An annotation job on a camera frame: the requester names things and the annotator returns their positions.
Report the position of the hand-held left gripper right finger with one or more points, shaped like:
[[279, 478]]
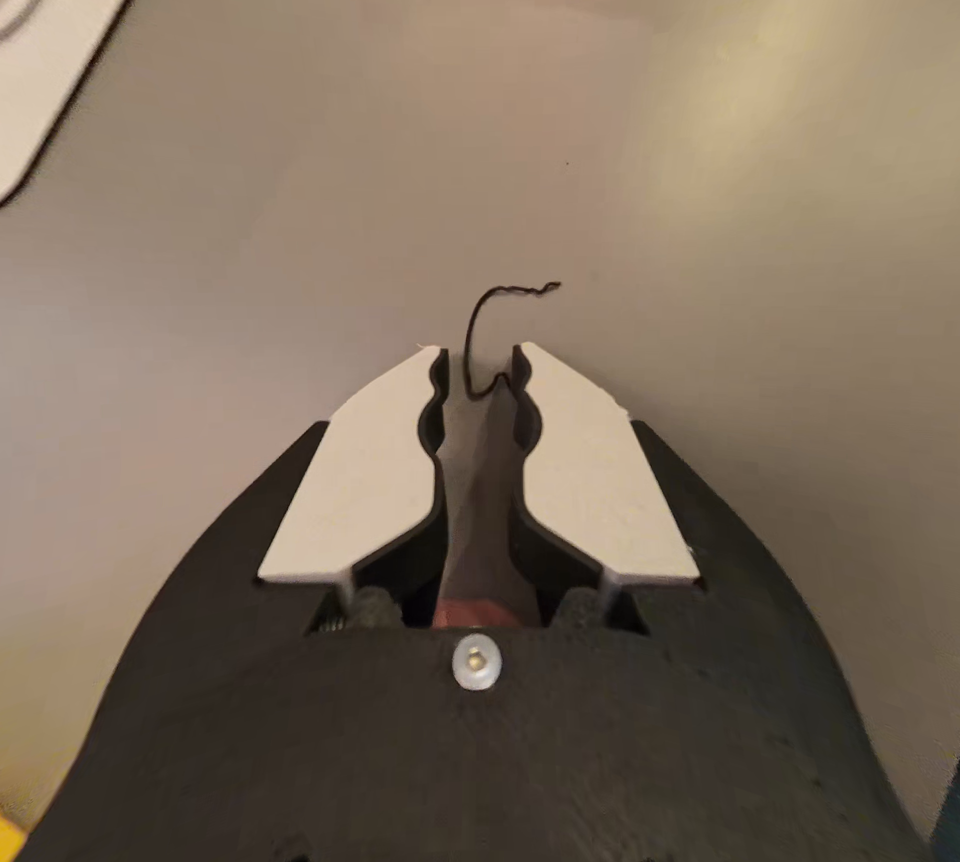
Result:
[[600, 494]]

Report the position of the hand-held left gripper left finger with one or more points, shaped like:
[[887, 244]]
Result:
[[352, 494]]

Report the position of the black twist tie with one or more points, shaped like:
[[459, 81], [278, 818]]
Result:
[[466, 344]]

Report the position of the person's blue jeans leg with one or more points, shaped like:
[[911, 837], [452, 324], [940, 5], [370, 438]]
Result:
[[949, 817]]

